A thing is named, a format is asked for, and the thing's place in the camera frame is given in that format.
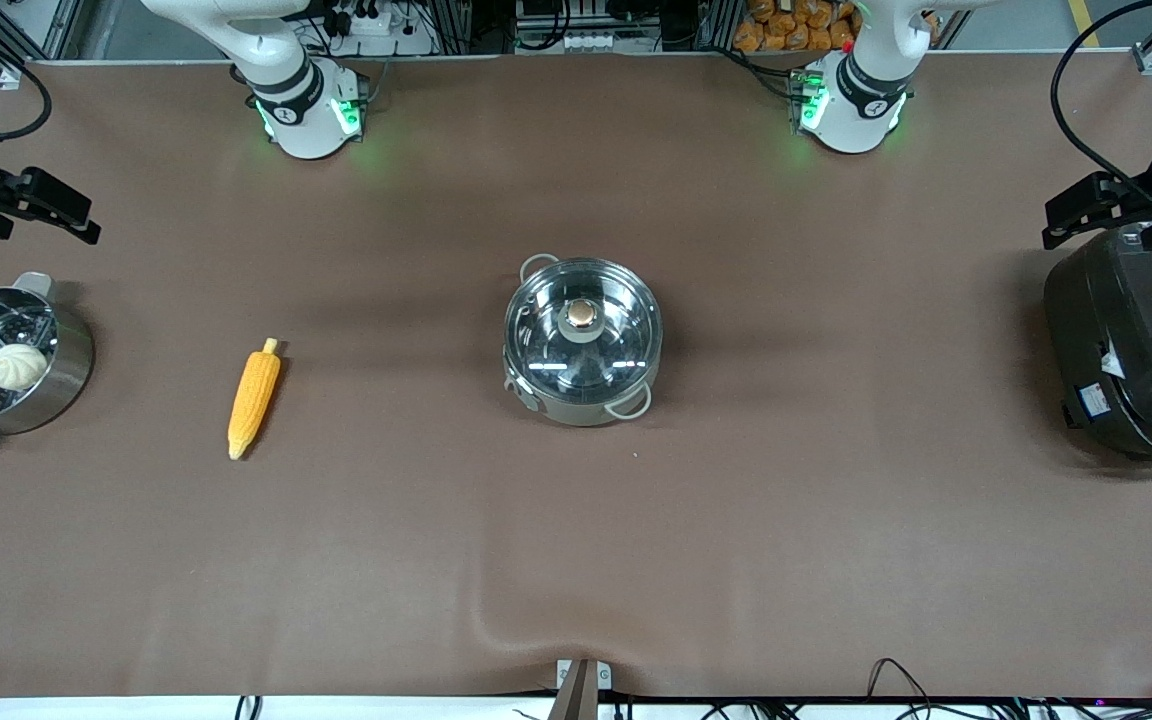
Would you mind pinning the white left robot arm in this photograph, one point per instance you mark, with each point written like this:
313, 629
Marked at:
856, 110

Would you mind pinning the yellow corn cob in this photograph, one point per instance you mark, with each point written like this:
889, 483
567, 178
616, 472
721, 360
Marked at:
254, 395

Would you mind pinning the brown table mat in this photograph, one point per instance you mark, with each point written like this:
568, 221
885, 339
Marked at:
576, 560

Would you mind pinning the white steamed bun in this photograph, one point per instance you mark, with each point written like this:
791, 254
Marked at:
18, 367

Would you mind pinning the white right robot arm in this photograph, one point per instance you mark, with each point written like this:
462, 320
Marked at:
296, 110

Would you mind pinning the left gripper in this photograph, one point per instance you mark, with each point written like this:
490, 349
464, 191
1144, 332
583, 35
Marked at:
1128, 203

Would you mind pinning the black rice cooker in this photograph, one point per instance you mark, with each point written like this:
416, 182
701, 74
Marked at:
1136, 340

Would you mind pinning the metal table edge bracket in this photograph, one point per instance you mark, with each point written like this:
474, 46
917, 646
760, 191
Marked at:
582, 680

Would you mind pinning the stainless steel pot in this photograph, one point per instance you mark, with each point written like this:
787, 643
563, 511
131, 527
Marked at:
576, 413

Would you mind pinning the glass pot lid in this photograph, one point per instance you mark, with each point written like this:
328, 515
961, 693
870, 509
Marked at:
584, 316

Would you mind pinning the white power strip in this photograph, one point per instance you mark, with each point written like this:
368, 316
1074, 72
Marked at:
366, 18

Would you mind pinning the steel steamer pot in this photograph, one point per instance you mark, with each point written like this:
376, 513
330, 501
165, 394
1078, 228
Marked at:
61, 375

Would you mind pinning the bag of orange snacks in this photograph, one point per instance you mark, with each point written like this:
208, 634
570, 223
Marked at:
791, 28

